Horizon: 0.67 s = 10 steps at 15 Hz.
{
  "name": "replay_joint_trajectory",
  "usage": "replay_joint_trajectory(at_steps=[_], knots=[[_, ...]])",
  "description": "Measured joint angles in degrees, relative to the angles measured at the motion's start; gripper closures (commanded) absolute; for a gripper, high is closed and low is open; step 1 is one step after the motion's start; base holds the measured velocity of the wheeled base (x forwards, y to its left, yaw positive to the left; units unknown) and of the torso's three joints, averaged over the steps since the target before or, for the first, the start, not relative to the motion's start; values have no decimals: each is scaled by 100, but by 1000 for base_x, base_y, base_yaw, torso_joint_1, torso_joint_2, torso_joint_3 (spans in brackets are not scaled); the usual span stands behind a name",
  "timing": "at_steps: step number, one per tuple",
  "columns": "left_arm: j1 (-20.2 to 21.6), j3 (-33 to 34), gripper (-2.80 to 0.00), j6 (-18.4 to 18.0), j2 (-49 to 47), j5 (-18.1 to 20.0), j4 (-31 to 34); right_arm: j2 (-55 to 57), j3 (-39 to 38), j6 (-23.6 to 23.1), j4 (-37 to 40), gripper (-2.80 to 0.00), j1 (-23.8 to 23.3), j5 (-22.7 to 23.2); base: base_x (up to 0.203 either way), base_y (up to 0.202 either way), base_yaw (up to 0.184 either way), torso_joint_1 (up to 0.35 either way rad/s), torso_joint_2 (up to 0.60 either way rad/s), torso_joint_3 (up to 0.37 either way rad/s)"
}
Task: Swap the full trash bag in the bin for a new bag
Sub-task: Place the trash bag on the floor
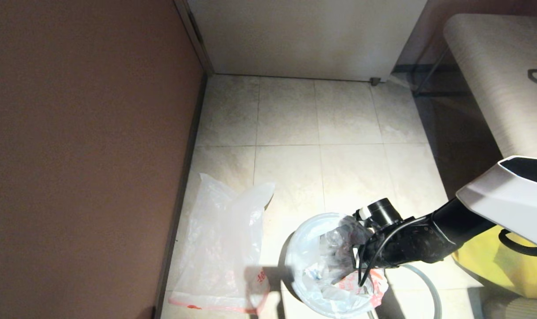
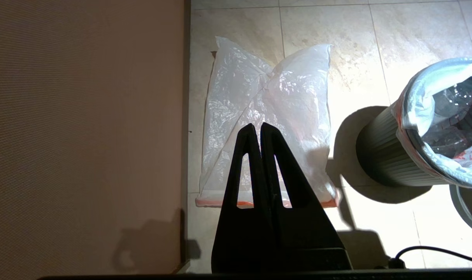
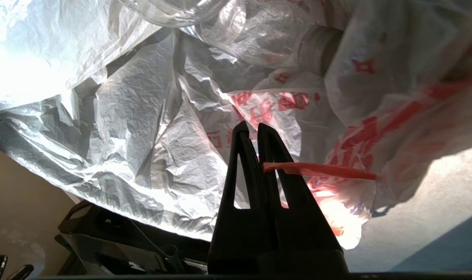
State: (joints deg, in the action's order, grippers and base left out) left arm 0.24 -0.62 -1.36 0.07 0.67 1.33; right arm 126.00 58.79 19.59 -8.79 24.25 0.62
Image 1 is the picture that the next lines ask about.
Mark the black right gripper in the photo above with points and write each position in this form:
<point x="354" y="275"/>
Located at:
<point x="405" y="246"/>

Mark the white red-printed trash bag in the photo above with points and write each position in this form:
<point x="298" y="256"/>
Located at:
<point x="317" y="283"/>

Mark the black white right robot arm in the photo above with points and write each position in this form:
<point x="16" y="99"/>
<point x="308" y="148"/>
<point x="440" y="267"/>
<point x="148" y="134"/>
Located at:
<point x="507" y="199"/>

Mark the yellow plastic bag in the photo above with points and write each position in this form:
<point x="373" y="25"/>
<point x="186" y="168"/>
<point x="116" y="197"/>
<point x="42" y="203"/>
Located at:
<point x="494" y="270"/>

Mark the black round trash bin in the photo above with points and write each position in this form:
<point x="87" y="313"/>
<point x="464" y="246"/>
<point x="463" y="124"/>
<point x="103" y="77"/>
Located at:
<point x="287" y="266"/>

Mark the white plastic bag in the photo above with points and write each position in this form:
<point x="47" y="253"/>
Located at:
<point x="219" y="248"/>

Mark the clear plastic bottle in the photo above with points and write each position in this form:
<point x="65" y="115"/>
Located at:
<point x="334" y="238"/>

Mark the cream ribbed cylinder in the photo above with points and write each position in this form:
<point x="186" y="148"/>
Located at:
<point x="516" y="309"/>

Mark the small metal door stopper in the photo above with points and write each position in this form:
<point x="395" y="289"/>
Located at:
<point x="374" y="81"/>

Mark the thin metal table leg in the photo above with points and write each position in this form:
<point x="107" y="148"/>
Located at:
<point x="430" y="71"/>

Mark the beige woodgrain table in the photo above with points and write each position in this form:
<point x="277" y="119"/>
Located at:
<point x="507" y="88"/>

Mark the dark baseboard strip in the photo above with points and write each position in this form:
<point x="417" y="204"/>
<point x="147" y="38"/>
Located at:
<point x="184" y="186"/>

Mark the white door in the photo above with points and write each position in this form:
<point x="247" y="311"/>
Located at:
<point x="303" y="40"/>

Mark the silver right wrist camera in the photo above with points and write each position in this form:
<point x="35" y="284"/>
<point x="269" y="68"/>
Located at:
<point x="357" y="257"/>

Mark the grey door frame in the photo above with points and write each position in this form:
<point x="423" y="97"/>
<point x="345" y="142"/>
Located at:
<point x="195" y="35"/>

